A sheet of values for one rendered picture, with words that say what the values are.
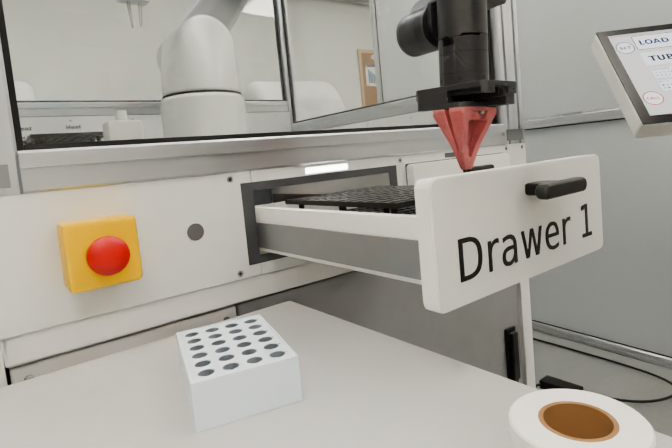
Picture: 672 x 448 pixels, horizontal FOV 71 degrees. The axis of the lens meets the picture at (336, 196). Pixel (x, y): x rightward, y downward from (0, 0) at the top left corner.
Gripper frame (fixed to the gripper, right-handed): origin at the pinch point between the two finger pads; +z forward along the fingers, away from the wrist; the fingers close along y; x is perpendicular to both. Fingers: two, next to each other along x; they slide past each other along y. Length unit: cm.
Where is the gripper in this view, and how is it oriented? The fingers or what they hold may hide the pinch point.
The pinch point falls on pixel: (466, 162)
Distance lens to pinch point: 59.6
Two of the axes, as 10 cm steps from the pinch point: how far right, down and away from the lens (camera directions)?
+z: 0.6, 9.9, 1.1
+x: -7.9, 1.2, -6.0
